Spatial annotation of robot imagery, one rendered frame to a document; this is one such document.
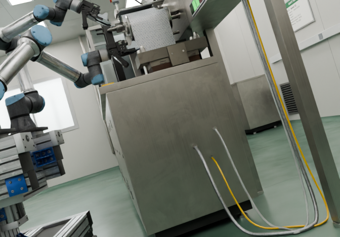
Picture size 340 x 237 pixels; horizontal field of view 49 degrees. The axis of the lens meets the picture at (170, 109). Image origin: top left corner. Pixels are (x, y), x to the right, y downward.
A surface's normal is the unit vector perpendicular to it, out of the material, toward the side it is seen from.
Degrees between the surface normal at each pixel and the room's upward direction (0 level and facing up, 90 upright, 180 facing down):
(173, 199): 90
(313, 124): 90
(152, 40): 90
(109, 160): 90
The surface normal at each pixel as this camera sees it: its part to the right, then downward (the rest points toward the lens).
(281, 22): 0.17, -0.08
